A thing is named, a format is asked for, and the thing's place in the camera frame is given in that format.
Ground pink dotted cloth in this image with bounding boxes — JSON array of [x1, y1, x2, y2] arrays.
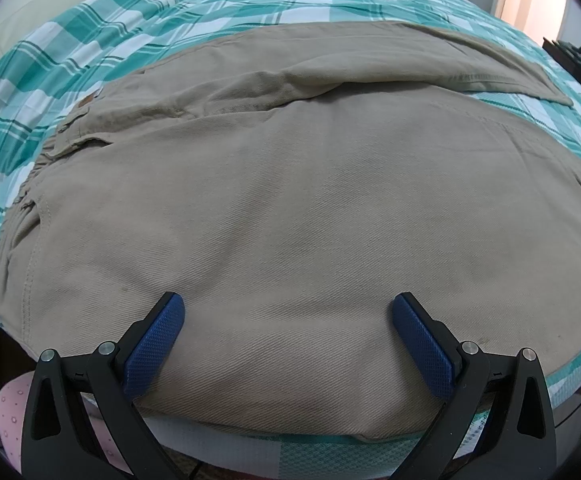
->
[[0, 374, 121, 477]]

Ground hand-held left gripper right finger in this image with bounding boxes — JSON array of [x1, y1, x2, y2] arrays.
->
[[391, 291, 557, 480]]

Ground khaki pants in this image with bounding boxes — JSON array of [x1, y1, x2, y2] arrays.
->
[[0, 21, 581, 443]]

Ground green white plaid blanket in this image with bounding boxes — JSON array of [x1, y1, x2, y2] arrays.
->
[[0, 0, 581, 480]]

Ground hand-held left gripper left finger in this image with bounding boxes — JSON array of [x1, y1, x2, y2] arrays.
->
[[20, 291, 186, 480]]

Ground cream padded headboard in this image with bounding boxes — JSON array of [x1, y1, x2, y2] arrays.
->
[[0, 0, 176, 86]]

